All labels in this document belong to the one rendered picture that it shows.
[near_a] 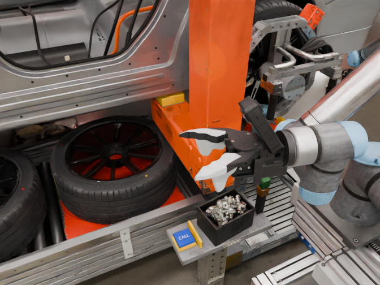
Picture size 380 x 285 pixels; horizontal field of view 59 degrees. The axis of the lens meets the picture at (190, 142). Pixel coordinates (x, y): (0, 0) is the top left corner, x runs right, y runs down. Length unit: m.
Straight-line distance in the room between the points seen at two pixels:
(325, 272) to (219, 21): 0.81
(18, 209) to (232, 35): 1.15
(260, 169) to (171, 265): 1.35
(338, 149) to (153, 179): 1.09
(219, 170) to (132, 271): 1.42
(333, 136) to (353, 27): 1.74
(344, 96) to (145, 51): 1.05
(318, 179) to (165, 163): 1.07
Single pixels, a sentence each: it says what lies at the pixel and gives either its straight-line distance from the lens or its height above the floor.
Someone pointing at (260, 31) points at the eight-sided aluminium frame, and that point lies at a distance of 1.61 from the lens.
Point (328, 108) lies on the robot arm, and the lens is 0.82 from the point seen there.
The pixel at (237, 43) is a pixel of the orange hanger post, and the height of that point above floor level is 1.20.
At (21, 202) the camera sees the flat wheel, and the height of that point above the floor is 0.50.
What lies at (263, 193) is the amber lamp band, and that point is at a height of 0.60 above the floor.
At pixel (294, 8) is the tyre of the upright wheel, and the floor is 1.14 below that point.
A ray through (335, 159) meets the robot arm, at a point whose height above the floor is 1.20.
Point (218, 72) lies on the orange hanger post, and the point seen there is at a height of 1.11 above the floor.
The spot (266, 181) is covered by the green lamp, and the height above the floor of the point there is 0.66.
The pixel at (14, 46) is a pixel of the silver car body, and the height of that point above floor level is 0.85.
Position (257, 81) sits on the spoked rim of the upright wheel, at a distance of 1.86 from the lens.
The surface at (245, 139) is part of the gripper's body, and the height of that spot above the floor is 1.25.
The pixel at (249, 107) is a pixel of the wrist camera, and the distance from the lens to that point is 0.58.
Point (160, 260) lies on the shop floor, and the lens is 1.93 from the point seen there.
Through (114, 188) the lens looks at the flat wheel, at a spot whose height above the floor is 0.50.
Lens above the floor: 1.62
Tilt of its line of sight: 38 degrees down
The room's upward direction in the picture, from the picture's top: straight up
